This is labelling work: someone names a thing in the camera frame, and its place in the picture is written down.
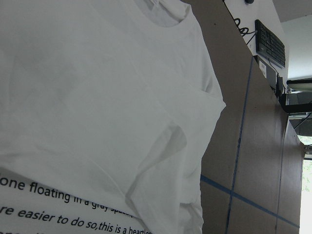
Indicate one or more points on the white long-sleeve text shirt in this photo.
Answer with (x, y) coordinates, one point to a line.
(114, 101)

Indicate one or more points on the black keyboard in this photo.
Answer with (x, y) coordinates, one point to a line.
(269, 45)

